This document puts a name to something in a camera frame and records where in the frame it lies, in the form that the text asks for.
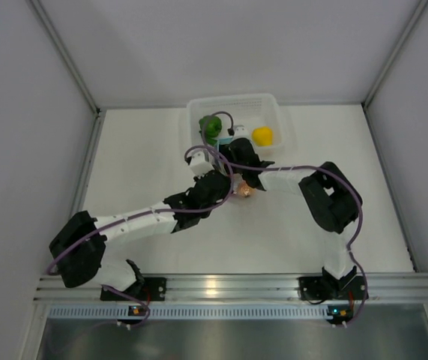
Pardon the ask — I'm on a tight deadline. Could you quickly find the fake orange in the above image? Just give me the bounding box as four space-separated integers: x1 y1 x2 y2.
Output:
235 180 256 198

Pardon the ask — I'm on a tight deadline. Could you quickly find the green fake bell pepper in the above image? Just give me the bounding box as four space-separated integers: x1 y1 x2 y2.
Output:
199 115 223 140

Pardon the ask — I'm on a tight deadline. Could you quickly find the clear zip top bag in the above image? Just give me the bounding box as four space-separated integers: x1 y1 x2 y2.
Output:
214 141 262 199

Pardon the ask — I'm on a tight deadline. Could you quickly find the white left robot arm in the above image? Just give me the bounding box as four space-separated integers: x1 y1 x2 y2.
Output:
49 170 232 300

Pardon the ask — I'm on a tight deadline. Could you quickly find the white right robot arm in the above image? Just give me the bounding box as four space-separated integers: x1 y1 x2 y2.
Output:
219 138 368 305

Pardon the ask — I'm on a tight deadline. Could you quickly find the white plastic basket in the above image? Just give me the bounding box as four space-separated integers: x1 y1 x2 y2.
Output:
184 93 287 157

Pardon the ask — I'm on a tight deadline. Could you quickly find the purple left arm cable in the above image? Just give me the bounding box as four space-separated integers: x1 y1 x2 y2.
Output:
44 145 233 277

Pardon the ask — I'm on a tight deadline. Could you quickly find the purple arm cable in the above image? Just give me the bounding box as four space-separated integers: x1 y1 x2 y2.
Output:
199 110 369 326
44 145 233 277

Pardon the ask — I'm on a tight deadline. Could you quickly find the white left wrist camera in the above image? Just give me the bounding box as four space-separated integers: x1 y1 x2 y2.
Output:
186 148 214 177

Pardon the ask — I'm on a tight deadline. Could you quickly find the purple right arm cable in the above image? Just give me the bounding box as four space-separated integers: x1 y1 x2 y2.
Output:
199 110 369 326

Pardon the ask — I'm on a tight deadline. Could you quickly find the black left base bracket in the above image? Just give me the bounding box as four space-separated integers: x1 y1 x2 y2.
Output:
100 276 167 302

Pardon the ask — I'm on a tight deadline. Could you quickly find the black base bracket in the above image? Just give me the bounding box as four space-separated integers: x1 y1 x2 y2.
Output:
298 275 367 302
100 276 167 302

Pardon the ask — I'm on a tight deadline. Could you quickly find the slotted white cable duct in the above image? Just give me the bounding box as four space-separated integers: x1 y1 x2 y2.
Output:
49 304 350 320

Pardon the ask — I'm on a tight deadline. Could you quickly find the black right base bracket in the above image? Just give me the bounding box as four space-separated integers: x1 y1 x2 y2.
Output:
298 275 367 302

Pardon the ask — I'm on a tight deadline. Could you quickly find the aluminium mounting rail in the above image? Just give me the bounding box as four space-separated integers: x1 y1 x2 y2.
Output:
34 272 428 303

